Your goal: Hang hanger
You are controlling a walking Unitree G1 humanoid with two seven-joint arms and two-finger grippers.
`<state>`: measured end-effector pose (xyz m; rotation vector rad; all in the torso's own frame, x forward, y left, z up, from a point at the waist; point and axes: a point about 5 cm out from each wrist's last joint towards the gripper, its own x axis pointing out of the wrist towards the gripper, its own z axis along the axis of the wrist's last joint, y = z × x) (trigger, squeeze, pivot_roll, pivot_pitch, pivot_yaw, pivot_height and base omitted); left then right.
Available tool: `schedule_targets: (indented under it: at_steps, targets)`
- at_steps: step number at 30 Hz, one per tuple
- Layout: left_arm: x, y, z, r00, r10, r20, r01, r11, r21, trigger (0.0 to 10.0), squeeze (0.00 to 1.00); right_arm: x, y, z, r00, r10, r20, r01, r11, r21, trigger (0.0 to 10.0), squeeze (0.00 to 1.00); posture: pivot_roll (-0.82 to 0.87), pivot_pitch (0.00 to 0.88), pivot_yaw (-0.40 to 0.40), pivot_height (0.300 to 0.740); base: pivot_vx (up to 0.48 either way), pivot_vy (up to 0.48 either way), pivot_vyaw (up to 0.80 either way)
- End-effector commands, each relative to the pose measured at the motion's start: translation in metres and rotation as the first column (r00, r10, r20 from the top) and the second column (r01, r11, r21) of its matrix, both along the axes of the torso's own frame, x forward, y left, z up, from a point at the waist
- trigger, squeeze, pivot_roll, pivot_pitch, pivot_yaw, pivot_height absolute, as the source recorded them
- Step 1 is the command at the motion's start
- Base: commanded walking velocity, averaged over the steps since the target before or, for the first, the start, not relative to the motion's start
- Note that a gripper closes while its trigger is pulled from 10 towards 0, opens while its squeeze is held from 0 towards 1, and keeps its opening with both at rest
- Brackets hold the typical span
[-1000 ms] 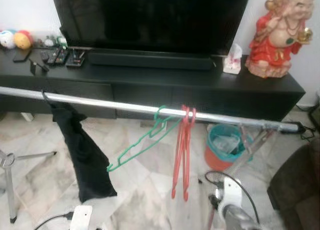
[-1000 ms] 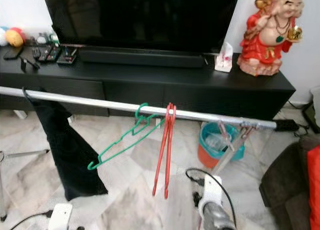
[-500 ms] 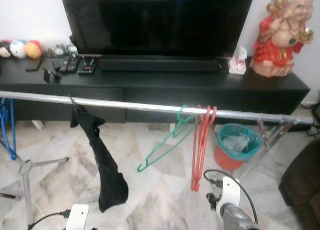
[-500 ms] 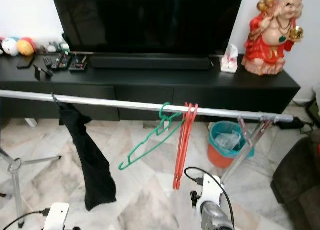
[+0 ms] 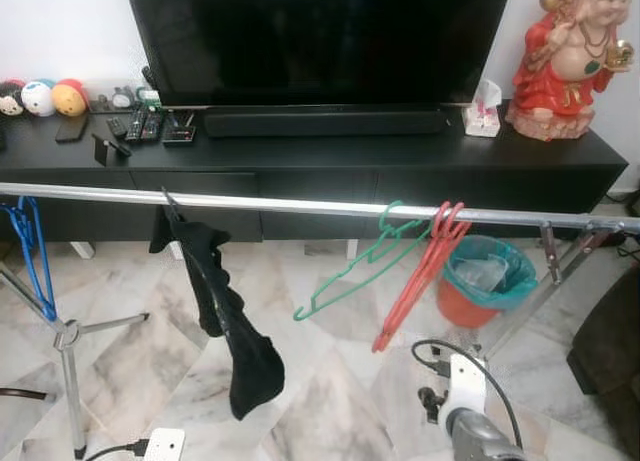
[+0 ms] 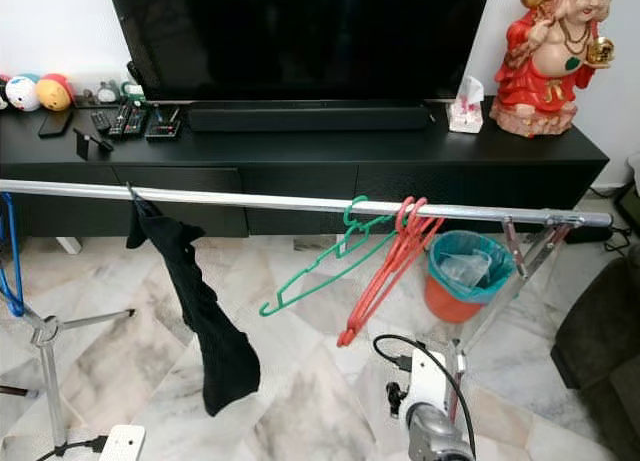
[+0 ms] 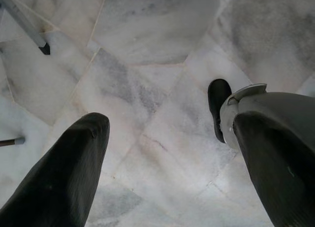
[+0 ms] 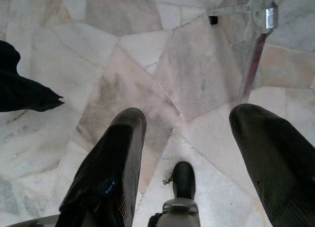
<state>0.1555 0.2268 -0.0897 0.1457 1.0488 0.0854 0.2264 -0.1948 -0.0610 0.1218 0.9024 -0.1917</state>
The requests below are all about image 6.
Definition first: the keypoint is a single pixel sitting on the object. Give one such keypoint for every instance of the black remote control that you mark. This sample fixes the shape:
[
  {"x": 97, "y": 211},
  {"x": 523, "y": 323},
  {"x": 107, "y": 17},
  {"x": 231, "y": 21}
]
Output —
[
  {"x": 120, "y": 122},
  {"x": 138, "y": 122}
]

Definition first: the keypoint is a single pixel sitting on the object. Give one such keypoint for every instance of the small black stand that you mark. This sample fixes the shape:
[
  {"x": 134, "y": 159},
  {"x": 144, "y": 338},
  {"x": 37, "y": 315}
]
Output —
[{"x": 92, "y": 144}]

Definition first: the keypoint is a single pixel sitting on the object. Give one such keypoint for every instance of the orange bin teal liner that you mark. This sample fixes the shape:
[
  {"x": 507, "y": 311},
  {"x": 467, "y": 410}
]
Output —
[{"x": 445, "y": 306}]

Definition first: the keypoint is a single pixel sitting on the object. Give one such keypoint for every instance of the green plastic hanger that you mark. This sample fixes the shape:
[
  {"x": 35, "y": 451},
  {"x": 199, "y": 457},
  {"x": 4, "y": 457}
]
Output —
[{"x": 363, "y": 231}]

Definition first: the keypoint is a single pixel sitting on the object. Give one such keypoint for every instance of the black television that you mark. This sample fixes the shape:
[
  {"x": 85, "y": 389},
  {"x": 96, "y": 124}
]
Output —
[{"x": 300, "y": 36}]

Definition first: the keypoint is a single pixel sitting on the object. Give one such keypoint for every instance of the black TV console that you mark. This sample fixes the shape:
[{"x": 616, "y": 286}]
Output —
[{"x": 380, "y": 161}]

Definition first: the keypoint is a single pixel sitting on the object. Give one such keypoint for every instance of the black polo shirt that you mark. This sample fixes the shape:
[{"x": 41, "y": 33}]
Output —
[{"x": 225, "y": 366}]

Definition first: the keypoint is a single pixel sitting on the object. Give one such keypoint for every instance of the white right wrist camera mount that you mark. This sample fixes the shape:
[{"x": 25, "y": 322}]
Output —
[{"x": 426, "y": 386}]

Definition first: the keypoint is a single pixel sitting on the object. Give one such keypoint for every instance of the black soundbar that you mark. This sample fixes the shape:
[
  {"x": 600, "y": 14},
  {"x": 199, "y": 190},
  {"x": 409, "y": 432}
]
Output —
[{"x": 310, "y": 118}]

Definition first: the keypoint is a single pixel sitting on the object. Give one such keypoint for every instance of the red Buddha statue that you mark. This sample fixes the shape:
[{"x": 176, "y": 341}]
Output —
[{"x": 545, "y": 81}]

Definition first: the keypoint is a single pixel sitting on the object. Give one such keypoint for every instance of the silver metal clothes rack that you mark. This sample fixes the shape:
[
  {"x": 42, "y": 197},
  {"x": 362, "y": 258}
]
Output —
[{"x": 260, "y": 201}]

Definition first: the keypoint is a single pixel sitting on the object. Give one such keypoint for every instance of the black phone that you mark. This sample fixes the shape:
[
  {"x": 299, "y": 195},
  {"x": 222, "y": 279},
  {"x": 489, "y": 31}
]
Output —
[{"x": 56, "y": 124}]

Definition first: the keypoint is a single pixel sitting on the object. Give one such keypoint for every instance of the black plastic hanger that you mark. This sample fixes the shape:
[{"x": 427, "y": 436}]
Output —
[{"x": 136, "y": 203}]

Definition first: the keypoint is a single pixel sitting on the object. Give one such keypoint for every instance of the white tissue box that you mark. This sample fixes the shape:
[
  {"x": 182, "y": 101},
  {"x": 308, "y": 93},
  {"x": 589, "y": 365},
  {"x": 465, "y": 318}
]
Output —
[{"x": 465, "y": 116}]

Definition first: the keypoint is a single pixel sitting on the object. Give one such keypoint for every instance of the blue plastic hanger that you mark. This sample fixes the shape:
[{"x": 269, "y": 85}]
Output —
[{"x": 15, "y": 301}]

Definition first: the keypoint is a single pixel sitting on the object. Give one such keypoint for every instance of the black box red buttons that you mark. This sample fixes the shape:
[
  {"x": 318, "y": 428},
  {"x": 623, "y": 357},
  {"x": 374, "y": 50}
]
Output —
[{"x": 164, "y": 127}]

